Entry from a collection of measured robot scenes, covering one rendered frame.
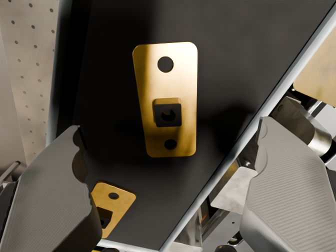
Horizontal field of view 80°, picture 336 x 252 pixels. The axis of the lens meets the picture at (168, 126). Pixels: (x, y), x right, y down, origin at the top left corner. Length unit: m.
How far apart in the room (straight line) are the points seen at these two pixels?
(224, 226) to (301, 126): 0.34
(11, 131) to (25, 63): 1.27
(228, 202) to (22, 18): 0.64
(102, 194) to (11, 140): 1.84
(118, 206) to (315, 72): 0.24
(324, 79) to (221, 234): 0.43
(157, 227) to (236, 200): 0.11
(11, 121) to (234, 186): 1.77
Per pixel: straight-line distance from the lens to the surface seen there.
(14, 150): 2.08
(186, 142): 0.15
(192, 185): 0.19
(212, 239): 0.60
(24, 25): 0.70
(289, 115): 0.33
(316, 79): 0.27
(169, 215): 0.22
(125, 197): 0.20
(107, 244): 0.27
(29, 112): 0.81
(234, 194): 0.29
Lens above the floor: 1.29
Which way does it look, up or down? 58 degrees down
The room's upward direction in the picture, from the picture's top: 179 degrees counter-clockwise
